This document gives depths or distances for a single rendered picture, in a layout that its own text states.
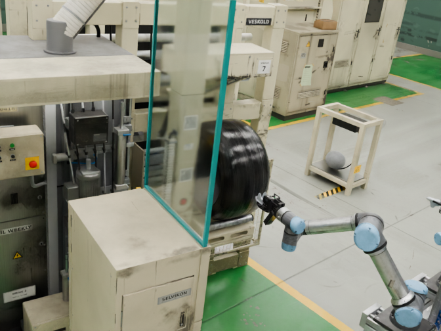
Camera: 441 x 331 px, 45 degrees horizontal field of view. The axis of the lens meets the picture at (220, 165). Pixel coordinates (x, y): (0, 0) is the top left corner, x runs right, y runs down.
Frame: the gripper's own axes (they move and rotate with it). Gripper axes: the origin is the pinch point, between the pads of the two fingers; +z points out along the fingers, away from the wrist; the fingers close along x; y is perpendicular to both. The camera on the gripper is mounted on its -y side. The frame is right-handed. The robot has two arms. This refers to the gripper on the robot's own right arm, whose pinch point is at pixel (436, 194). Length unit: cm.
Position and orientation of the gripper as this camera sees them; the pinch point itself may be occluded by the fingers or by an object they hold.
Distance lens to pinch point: 353.0
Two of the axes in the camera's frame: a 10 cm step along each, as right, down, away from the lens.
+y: 0.2, 8.9, 4.5
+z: -2.7, -4.3, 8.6
